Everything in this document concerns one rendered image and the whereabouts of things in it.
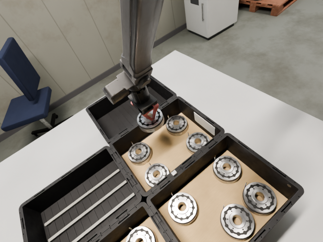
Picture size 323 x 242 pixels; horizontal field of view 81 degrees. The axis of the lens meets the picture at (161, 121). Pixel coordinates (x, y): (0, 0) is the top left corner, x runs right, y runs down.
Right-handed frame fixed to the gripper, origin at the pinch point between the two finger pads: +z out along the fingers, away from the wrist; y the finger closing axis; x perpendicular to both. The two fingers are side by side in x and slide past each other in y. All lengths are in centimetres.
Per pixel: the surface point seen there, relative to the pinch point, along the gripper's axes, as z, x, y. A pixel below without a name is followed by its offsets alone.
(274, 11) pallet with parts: 96, 281, -119
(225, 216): 19.1, -1.0, 38.9
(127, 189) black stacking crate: 21.6, -23.1, 7.7
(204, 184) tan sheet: 21.8, 1.8, 26.1
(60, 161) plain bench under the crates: 33, -48, -41
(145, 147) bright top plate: 18.3, -6.7, -1.7
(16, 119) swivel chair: 53, -80, -143
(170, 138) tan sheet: 21.3, 5.4, 0.1
